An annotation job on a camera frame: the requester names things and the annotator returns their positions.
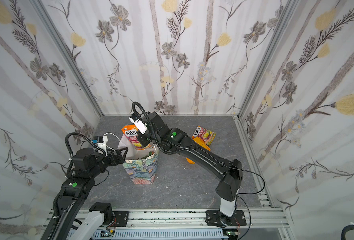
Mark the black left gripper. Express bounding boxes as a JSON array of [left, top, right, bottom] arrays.
[[87, 145, 129, 179]]

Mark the floral white paper bag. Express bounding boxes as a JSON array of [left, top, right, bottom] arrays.
[[118, 134, 159, 185]]

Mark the red yellow Fox's candy bag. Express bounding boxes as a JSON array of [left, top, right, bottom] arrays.
[[122, 125, 153, 150]]

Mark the yellow mango Lot100 bag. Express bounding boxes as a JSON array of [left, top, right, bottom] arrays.
[[186, 137, 211, 164]]

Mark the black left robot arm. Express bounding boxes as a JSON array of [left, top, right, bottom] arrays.
[[41, 132, 129, 240]]

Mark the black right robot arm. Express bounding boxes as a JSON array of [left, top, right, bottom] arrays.
[[130, 102, 246, 228]]

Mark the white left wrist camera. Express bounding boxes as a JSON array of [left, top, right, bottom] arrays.
[[93, 136, 108, 157]]

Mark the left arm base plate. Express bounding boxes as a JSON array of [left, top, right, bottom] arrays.
[[88, 202, 130, 229]]

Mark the white ribbed cable duct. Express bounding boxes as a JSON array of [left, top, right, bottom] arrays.
[[91, 229, 229, 240]]

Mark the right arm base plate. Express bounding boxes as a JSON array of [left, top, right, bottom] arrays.
[[205, 210, 247, 228]]

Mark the aluminium front rail frame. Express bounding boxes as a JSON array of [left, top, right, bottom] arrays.
[[40, 191, 291, 240]]

